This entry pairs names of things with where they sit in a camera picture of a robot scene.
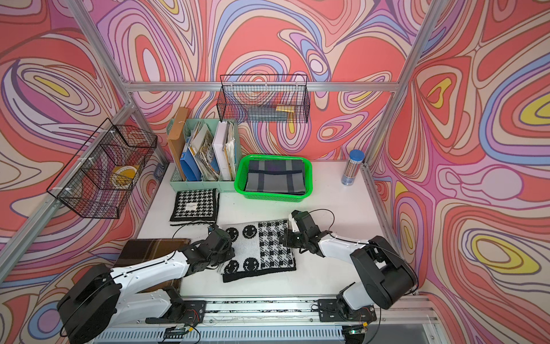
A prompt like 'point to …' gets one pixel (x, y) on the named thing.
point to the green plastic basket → (258, 197)
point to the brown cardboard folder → (177, 140)
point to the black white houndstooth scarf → (195, 207)
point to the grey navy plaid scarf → (284, 176)
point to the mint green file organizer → (177, 183)
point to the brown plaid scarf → (137, 251)
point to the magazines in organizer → (204, 152)
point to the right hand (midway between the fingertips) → (282, 244)
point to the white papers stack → (223, 143)
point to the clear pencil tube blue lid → (356, 157)
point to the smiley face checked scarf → (257, 249)
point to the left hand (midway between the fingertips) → (238, 251)
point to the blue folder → (190, 168)
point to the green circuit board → (175, 332)
